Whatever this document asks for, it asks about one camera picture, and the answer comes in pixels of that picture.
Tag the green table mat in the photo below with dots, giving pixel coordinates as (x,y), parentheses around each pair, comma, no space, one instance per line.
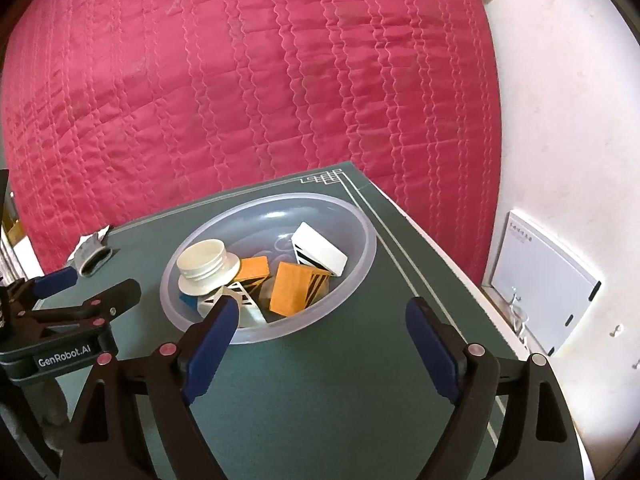
(345,398)

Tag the white striped rectangular block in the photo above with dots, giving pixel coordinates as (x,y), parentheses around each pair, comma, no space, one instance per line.
(312,249)

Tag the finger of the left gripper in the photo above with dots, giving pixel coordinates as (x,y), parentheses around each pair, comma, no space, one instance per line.
(26,293)
(95,312)

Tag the clear plastic bowl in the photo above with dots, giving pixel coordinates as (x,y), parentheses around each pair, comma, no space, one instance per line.
(263,227)

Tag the white wall panel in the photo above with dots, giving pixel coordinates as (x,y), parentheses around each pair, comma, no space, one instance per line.
(545,287)

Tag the white plastic cap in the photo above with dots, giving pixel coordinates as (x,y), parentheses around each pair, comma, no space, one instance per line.
(205,266)

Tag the white blue block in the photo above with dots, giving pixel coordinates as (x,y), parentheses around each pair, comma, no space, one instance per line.
(190,301)

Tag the orange tiger striped block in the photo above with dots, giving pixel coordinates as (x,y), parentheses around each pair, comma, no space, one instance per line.
(296,287)

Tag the pink quilted bedspread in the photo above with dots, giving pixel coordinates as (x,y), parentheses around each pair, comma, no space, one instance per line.
(115,109)

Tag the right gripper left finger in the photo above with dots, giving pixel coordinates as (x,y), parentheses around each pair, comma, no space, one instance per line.
(105,438)

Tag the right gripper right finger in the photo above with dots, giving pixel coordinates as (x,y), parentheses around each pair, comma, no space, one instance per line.
(537,438)

